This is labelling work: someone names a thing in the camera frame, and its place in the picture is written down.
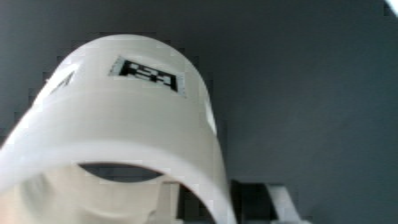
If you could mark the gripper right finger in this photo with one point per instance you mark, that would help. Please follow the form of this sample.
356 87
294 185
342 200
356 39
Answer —
287 213

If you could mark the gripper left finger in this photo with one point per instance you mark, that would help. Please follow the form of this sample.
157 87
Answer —
164 214

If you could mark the white lamp shade cone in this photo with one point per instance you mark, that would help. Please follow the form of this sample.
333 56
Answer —
115 135

